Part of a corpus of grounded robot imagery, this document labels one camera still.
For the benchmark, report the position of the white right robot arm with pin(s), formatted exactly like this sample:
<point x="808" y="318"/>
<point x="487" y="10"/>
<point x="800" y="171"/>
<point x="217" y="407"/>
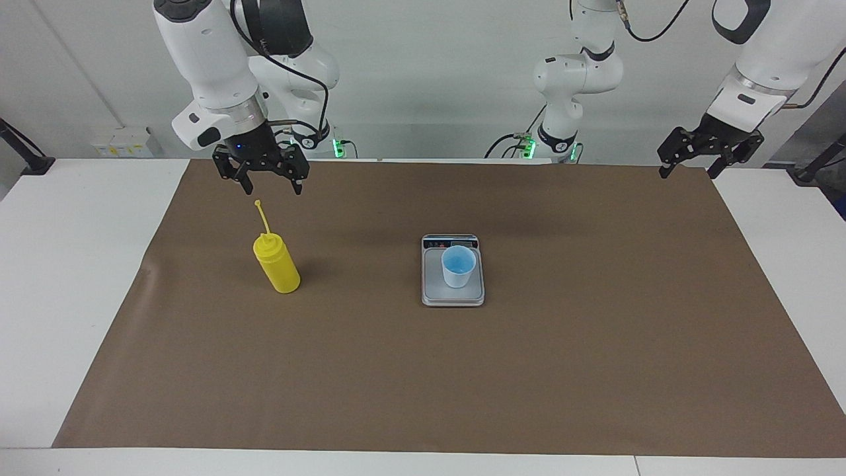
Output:
<point x="211" y="59"/>

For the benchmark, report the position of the light blue plastic cup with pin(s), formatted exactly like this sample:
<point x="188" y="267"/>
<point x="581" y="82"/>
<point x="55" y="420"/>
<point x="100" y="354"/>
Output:
<point x="458" y="268"/>

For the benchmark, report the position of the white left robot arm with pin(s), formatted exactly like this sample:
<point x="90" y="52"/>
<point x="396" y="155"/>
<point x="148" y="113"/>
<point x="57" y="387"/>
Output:
<point x="575" y="73"/>

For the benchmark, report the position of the white wall socket box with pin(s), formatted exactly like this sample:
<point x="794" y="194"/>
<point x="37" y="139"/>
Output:
<point x="122" y="142"/>

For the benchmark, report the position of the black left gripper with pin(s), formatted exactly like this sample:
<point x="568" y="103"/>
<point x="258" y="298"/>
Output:
<point x="717" y="135"/>

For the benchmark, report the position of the black clamp stand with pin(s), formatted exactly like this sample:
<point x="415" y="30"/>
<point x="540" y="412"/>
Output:
<point x="36" y="165"/>
<point x="806" y="175"/>

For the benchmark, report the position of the yellow squeeze bottle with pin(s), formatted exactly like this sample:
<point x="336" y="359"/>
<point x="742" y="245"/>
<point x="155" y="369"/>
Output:
<point x="279" y="268"/>

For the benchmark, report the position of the brown paper table mat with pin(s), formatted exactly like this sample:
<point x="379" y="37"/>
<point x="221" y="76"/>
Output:
<point x="462" y="370"/>

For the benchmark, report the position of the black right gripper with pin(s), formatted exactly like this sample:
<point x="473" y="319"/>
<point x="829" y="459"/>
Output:
<point x="252" y="147"/>

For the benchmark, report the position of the silver digital kitchen scale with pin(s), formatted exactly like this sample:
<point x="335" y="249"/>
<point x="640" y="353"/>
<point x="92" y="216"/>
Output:
<point x="429" y="294"/>

